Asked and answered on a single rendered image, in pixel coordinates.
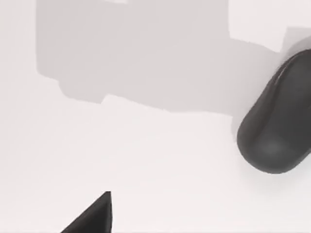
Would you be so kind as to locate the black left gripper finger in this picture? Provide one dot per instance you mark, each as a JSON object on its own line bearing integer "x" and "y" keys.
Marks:
{"x": 98, "y": 216}

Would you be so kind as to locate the dark grey computer mouse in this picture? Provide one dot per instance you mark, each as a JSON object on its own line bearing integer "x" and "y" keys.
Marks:
{"x": 277, "y": 121}

